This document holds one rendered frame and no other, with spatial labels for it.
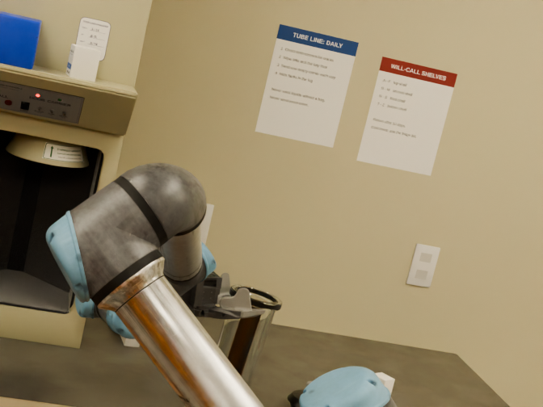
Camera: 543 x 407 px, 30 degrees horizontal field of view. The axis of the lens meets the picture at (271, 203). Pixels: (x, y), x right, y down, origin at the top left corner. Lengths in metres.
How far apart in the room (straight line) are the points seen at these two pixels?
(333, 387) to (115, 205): 0.40
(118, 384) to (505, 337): 1.26
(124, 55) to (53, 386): 0.67
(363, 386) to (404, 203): 1.33
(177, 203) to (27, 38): 0.64
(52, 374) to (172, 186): 0.72
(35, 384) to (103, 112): 0.54
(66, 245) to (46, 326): 0.81
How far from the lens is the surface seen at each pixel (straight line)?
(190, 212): 1.46
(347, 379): 1.45
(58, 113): 2.04
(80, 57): 1.99
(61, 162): 2.12
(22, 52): 1.97
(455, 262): 2.80
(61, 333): 2.20
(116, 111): 2.01
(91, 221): 1.41
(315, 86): 2.59
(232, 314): 1.97
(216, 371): 1.41
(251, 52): 2.54
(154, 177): 1.43
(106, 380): 2.07
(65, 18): 2.07
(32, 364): 2.09
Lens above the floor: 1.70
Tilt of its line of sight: 10 degrees down
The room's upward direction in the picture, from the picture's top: 13 degrees clockwise
